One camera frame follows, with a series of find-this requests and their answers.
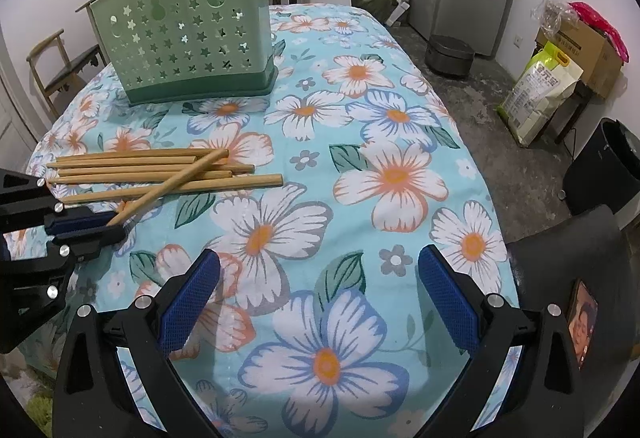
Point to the large cardboard box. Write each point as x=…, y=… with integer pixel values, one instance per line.
x=590, y=53

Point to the yellow white rice bag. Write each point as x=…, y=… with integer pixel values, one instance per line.
x=540, y=98

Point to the floral blue blanket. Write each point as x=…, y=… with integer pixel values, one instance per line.
x=375, y=128

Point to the small portrait picture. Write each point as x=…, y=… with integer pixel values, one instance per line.
x=582, y=323

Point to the dark wooden stand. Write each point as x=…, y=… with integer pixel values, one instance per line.
x=575, y=118

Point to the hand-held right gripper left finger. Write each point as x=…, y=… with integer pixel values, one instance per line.
x=192, y=298

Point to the clear plastic bag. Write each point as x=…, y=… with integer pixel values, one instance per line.
x=550, y=15

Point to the green shaggy rug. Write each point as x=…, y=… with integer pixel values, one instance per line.
x=37, y=413

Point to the dark grey rice cooker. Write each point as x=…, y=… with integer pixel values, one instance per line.
x=450, y=55

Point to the single bamboo chopstick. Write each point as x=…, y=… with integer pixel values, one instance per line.
x=175, y=183

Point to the pink plastic bag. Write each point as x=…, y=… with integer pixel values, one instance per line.
x=600, y=25

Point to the green perforated utensil holder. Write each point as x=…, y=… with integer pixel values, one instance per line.
x=200, y=88

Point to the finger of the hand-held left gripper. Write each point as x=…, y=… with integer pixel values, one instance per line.
x=75, y=218
x=80, y=230

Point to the white wall socket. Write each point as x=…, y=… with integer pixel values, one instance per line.
x=517, y=42

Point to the white door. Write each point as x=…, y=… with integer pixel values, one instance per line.
x=10, y=128

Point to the large black object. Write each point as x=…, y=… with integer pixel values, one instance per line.
x=545, y=248

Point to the pile of bamboo chopsticks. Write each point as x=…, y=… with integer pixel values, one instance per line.
x=150, y=169

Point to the black trash bin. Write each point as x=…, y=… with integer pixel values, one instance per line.
x=605, y=173

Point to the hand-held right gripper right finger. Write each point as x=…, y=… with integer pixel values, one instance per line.
x=447, y=298

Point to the wooden chair black seat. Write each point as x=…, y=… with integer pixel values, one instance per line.
x=70, y=68

